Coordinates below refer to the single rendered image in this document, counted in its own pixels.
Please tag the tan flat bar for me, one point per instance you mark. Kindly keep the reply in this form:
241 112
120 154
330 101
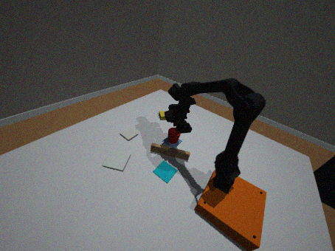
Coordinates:
172 152

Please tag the yellow rectangular block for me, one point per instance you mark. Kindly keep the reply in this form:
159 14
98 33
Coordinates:
162 115

